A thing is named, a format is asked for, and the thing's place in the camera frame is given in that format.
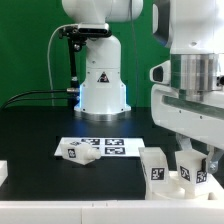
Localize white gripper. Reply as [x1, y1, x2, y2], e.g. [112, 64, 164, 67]
[151, 84, 224, 174]

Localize white round stool seat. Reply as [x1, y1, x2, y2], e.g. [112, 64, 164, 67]
[145, 171, 214, 201]

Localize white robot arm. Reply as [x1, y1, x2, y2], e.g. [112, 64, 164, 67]
[62, 0, 224, 173]

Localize white L-shaped fence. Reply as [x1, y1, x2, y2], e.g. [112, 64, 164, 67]
[0, 160, 224, 224]

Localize white marker sheet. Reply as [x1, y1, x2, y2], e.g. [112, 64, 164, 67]
[54, 137, 144, 157]

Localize white left fence block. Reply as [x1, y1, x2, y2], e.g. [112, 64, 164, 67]
[0, 160, 8, 187]

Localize black cables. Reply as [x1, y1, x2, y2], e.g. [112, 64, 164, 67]
[1, 87, 81, 110]

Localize black camera stand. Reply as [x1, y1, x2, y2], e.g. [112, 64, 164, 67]
[59, 23, 112, 108]

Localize white cable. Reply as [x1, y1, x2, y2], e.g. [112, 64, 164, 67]
[46, 25, 73, 108]

